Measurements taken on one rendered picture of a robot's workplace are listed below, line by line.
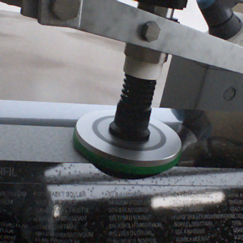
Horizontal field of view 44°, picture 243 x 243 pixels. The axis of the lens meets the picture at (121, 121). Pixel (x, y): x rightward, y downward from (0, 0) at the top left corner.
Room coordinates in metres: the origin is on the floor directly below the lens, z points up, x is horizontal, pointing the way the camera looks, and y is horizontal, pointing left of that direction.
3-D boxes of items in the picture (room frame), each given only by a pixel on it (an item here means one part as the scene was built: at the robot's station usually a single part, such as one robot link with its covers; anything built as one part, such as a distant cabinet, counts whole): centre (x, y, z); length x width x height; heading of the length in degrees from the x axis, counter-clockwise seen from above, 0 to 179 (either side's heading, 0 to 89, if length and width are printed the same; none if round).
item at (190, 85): (1.82, -0.49, 0.43); 0.50 x 0.50 x 0.85; 23
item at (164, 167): (0.54, -0.02, 0.83); 0.22 x 0.22 x 0.04
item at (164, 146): (0.54, -0.02, 0.83); 0.21 x 0.21 x 0.01
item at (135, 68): (0.54, -0.02, 0.97); 0.07 x 0.07 x 0.04
